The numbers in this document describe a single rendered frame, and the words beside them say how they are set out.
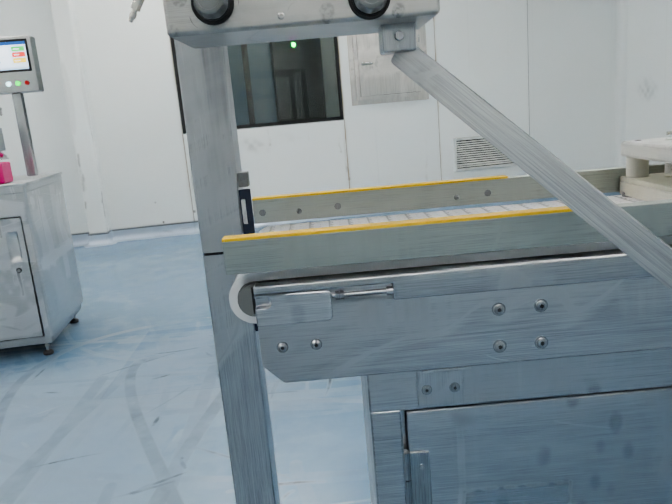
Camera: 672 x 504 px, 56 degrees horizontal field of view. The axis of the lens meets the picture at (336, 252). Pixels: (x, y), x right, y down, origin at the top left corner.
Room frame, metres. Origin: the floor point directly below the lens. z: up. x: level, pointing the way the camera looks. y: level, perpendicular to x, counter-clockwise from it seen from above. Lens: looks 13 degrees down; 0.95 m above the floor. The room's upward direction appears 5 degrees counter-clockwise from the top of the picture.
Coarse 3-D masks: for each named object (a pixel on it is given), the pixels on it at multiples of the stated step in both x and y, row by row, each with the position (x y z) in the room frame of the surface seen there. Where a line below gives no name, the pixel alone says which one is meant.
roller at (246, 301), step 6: (252, 282) 0.58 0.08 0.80; (258, 282) 0.58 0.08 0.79; (246, 288) 0.58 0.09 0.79; (252, 288) 0.57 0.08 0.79; (240, 294) 0.58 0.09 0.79; (246, 294) 0.58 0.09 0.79; (252, 294) 0.57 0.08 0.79; (240, 300) 0.58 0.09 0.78; (246, 300) 0.58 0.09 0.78; (252, 300) 0.57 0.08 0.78; (240, 306) 0.58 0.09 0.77; (246, 306) 0.58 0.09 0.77; (252, 306) 0.58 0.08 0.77; (246, 312) 0.58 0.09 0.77; (252, 312) 0.58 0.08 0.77
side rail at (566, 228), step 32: (448, 224) 0.57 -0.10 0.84; (480, 224) 0.57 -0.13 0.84; (512, 224) 0.57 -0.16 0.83; (544, 224) 0.57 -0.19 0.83; (576, 224) 0.57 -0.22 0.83; (224, 256) 0.56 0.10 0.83; (256, 256) 0.56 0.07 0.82; (288, 256) 0.56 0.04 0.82; (320, 256) 0.57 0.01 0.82; (352, 256) 0.57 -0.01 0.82; (384, 256) 0.57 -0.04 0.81; (416, 256) 0.57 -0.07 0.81
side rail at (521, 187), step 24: (600, 168) 0.85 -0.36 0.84; (624, 168) 0.84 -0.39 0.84; (360, 192) 0.84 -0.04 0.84; (384, 192) 0.84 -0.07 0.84; (408, 192) 0.84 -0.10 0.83; (432, 192) 0.84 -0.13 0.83; (456, 192) 0.84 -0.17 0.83; (480, 192) 0.84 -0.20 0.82; (504, 192) 0.84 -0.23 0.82; (528, 192) 0.84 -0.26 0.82; (264, 216) 0.84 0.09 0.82; (288, 216) 0.84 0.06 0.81; (312, 216) 0.84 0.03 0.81; (336, 216) 0.84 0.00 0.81
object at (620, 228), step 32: (384, 32) 0.57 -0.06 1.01; (416, 64) 0.57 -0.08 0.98; (448, 96) 0.56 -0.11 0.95; (480, 128) 0.54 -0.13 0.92; (512, 128) 0.53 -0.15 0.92; (512, 160) 0.52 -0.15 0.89; (544, 160) 0.51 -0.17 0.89; (576, 192) 0.50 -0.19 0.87; (608, 224) 0.48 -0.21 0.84; (640, 224) 0.47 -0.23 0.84; (640, 256) 0.47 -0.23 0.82
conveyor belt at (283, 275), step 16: (480, 208) 0.83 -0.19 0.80; (496, 208) 0.82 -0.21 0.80; (512, 208) 0.81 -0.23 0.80; (528, 208) 0.80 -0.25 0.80; (288, 224) 0.83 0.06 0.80; (304, 224) 0.82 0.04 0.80; (320, 224) 0.81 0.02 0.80; (336, 224) 0.80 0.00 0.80; (352, 224) 0.79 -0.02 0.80; (448, 256) 0.58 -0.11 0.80; (464, 256) 0.58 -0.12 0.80; (480, 256) 0.58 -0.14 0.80; (496, 256) 0.58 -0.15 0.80; (512, 256) 0.58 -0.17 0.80; (528, 256) 0.58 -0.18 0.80; (272, 272) 0.58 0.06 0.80; (288, 272) 0.58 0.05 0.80; (304, 272) 0.58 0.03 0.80; (320, 272) 0.58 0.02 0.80; (336, 272) 0.58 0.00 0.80; (352, 272) 0.58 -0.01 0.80; (240, 288) 0.58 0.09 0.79
